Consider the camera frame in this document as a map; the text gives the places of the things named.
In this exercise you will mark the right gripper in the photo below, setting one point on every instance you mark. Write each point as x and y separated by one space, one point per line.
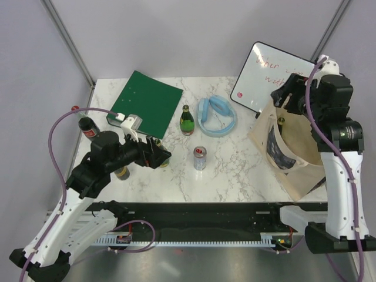
297 83

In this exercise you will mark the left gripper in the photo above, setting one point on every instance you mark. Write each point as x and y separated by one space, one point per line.
150 154

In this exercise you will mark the green bottle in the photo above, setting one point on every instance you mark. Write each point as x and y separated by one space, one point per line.
280 122
186 121
160 145

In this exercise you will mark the beige canvas bag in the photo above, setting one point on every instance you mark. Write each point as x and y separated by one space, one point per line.
293 157

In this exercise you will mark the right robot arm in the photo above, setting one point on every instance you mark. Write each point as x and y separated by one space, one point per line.
340 142

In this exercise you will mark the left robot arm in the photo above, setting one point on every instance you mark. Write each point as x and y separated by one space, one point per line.
51 254

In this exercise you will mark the silver beverage can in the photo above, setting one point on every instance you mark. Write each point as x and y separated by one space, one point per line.
200 154

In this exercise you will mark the small whiteboard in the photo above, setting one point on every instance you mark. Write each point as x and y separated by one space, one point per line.
266 69

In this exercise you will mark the blue headphones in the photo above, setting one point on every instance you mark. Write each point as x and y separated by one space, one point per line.
216 107

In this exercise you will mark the dark cola bottle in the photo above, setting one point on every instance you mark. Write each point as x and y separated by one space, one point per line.
88 127

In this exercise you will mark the red capped clear bottle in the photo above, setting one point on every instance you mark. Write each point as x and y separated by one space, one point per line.
79 114

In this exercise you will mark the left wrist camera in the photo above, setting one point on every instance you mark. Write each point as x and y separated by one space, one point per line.
130 127

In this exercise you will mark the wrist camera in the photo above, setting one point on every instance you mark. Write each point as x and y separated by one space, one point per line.
130 127
328 67

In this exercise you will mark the green ring binder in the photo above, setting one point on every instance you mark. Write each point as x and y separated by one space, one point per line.
153 101

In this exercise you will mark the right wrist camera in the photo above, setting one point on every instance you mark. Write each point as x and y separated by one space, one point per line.
328 67

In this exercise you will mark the white cable duct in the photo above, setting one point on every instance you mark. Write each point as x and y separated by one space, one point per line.
112 240

